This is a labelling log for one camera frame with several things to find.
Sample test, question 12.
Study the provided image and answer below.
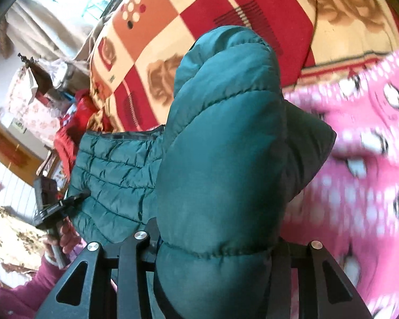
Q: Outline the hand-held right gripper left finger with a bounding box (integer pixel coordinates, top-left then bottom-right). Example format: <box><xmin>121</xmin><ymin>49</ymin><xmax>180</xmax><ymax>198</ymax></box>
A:
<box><xmin>36</xmin><ymin>217</ymin><xmax>162</xmax><ymax>319</ymax></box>

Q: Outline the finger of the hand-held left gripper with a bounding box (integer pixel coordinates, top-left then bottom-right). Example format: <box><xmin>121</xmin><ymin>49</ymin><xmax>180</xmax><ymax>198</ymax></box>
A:
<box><xmin>63</xmin><ymin>190</ymin><xmax>91</xmax><ymax>208</ymax></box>

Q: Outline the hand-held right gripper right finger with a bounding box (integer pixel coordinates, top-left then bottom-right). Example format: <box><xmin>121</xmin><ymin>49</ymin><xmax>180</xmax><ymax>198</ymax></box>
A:
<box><xmin>269</xmin><ymin>236</ymin><xmax>373</xmax><ymax>319</ymax></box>

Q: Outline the green puffer jacket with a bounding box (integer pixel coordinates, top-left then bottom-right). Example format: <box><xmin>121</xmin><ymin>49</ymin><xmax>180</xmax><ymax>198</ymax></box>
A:
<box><xmin>66</xmin><ymin>25</ymin><xmax>338</xmax><ymax>319</ymax></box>

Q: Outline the person's left forearm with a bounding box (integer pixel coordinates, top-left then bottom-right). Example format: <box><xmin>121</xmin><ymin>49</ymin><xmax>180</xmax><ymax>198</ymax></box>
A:
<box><xmin>0</xmin><ymin>253</ymin><xmax>78</xmax><ymax>319</ymax></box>

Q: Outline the person's left hand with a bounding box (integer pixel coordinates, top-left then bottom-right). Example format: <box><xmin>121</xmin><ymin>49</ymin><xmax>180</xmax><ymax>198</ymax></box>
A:
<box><xmin>47</xmin><ymin>217</ymin><xmax>87</xmax><ymax>260</ymax></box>

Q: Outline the floral floor mat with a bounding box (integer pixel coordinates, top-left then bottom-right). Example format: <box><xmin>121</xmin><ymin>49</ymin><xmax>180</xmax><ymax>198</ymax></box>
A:
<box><xmin>0</xmin><ymin>206</ymin><xmax>54</xmax><ymax>275</ymax></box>

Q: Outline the wooden furniture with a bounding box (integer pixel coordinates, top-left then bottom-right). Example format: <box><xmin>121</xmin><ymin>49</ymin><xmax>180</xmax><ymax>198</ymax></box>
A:
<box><xmin>0</xmin><ymin>108</ymin><xmax>45</xmax><ymax>175</ymax></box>

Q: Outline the red cloth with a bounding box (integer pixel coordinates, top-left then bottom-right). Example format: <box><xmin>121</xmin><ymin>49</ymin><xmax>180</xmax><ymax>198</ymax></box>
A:
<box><xmin>52</xmin><ymin>88</ymin><xmax>102</xmax><ymax>187</ymax></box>

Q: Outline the floral white cloth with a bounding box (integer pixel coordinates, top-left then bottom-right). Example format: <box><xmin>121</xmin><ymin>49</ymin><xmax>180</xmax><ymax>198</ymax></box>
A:
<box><xmin>7</xmin><ymin>65</ymin><xmax>65</xmax><ymax>138</ymax></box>

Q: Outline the pink penguin-print blanket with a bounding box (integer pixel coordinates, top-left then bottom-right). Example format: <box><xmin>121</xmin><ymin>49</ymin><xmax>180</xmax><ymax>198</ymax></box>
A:
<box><xmin>279</xmin><ymin>38</ymin><xmax>399</xmax><ymax>319</ymax></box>

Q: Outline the beige curtain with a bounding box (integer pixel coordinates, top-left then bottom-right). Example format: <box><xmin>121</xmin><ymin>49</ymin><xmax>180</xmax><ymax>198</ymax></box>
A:
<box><xmin>0</xmin><ymin>0</ymin><xmax>98</xmax><ymax>65</ymax></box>

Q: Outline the red beige rose-print blanket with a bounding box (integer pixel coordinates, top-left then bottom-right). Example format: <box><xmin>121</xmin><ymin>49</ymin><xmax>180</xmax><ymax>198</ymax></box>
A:
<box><xmin>88</xmin><ymin>0</ymin><xmax>399</xmax><ymax>133</ymax></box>

